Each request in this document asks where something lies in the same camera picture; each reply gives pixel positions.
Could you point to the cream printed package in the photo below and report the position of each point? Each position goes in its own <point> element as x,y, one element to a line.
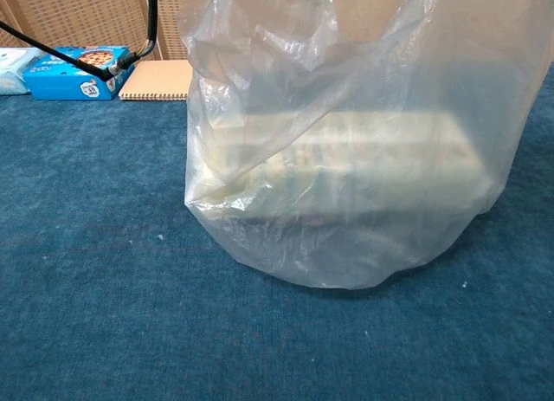
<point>368,167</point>

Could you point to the brown spiral notebook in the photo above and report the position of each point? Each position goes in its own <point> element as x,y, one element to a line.
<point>160,80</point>

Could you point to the blue cookie box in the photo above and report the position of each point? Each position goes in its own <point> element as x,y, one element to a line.
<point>56,82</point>

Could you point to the teal table cloth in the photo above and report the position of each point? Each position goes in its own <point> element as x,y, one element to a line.
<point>108,267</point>

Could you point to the woven wooden folding screen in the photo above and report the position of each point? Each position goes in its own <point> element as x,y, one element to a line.
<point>86,15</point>

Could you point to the white wet wipes pack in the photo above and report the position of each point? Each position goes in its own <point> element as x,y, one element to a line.
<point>15,72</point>

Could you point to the clear plastic bag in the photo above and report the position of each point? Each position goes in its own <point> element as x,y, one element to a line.
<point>346,254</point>

